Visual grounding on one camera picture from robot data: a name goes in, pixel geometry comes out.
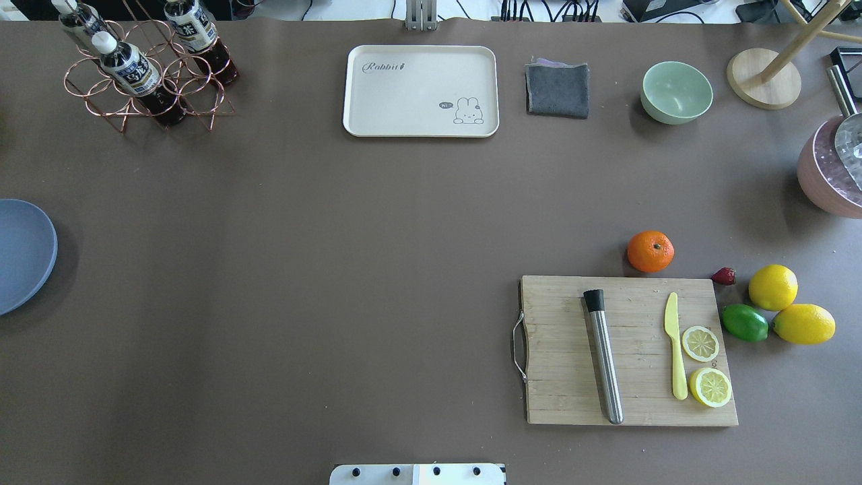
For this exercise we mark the orange fruit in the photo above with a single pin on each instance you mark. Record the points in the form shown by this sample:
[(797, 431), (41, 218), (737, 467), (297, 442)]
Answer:
[(650, 251)]

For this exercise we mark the blue plate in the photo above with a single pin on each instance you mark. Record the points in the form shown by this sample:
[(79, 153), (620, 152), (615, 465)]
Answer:
[(29, 248)]

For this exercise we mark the cream rabbit tray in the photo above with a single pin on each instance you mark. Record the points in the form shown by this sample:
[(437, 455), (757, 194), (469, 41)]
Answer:
[(421, 91)]

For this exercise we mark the steel muddler black tip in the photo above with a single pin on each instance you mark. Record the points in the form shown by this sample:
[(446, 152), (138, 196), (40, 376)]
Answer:
[(594, 300)]

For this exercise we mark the wooden cutting board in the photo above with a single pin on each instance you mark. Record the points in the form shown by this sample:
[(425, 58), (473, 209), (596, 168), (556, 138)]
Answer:
[(563, 384)]

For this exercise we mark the grey folded cloth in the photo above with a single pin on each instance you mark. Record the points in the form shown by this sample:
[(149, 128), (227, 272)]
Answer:
[(558, 89)]

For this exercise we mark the yellow plastic knife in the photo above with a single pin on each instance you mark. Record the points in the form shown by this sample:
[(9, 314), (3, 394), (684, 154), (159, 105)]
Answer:
[(671, 327)]

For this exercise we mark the green bowl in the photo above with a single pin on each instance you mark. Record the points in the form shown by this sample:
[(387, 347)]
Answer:
[(674, 93)]

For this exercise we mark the upper lemon slice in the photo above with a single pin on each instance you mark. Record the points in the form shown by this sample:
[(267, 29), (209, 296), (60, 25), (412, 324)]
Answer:
[(700, 344)]

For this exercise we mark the lemon slice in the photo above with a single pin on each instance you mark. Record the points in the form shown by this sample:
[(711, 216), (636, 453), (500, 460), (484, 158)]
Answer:
[(700, 344), (711, 387)]

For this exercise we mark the red strawberry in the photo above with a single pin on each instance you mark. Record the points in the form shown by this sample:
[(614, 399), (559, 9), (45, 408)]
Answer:
[(726, 276)]

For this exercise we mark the lower lemon slice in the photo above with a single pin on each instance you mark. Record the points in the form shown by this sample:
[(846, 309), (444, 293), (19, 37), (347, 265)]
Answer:
[(711, 387)]

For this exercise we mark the green lime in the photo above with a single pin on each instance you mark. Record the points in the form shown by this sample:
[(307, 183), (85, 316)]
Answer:
[(745, 322)]

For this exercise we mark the right rear tea bottle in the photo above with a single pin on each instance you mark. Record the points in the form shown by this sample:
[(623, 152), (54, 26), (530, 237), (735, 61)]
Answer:
[(197, 33)]

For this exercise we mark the round yellow lemon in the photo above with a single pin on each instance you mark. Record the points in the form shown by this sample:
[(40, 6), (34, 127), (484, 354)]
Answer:
[(773, 287)]

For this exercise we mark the front tea bottle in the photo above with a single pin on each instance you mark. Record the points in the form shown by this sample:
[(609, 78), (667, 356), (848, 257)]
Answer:
[(135, 74)]

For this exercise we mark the wooden stand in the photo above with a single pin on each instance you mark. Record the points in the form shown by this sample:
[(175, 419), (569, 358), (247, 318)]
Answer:
[(767, 79)]

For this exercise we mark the oval yellow lemon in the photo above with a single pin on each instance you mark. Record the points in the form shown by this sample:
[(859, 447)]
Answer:
[(804, 324)]

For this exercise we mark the pink ice bucket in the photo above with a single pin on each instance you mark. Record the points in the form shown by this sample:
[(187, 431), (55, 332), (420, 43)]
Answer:
[(822, 175)]

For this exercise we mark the steel ice scoop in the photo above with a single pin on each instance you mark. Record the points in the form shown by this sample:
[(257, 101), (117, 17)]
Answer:
[(847, 139)]

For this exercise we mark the metal camera pole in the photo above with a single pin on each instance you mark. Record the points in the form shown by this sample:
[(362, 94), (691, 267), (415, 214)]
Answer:
[(421, 15)]

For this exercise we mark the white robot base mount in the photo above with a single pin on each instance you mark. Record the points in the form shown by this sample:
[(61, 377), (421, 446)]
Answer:
[(419, 473)]

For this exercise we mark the copper wire bottle rack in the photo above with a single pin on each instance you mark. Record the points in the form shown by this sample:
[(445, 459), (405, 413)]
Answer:
[(149, 30)]

